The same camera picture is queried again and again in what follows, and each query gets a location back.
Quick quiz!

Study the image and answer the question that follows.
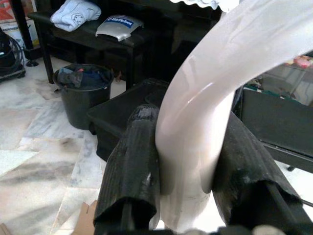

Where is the beige long handled dustpan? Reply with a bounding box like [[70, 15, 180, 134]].
[[149, 0, 313, 233]]

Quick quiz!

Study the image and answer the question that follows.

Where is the black vacuum with hoses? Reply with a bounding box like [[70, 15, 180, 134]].
[[0, 26, 27, 83]]

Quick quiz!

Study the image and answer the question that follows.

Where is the dark cloth bundle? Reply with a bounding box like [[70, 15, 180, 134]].
[[56, 65, 112, 89]]

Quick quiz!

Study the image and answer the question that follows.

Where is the silver cover with blue label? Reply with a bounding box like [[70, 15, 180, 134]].
[[95, 15, 145, 40]]

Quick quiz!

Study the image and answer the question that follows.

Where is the black storage case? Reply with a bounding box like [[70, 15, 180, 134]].
[[234, 85, 313, 172]]

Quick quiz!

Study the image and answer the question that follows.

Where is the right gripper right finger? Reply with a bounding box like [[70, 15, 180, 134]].
[[212, 110, 309, 228]]

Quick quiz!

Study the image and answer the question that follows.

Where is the black wooden bench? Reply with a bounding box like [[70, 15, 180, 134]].
[[26, 9, 177, 91]]

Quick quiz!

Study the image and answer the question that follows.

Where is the clear plastic box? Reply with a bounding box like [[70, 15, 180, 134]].
[[244, 62, 313, 106]]

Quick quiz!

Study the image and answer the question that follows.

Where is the black plastic tray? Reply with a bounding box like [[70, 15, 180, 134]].
[[87, 78, 172, 162]]

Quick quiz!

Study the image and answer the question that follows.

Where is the pink object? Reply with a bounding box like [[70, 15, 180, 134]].
[[292, 55, 313, 69]]

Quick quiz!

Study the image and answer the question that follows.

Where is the black pole stand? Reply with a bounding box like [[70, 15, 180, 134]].
[[9, 0, 40, 67]]

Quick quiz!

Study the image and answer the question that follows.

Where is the white scalloped cloth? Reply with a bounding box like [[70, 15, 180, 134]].
[[170, 0, 240, 13]]

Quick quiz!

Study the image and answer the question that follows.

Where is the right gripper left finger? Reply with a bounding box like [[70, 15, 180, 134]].
[[93, 103, 162, 231]]

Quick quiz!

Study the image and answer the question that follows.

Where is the printed cardboard box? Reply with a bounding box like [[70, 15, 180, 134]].
[[0, 0, 41, 48]]

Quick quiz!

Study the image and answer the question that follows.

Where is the black bucket full of cloth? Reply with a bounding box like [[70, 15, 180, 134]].
[[53, 63, 115, 130]]

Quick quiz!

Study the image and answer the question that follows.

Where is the light blue folded cloth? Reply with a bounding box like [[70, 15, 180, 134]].
[[50, 0, 102, 32]]

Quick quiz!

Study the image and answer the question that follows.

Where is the brown cardboard piece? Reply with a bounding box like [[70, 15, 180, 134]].
[[72, 199, 98, 235]]

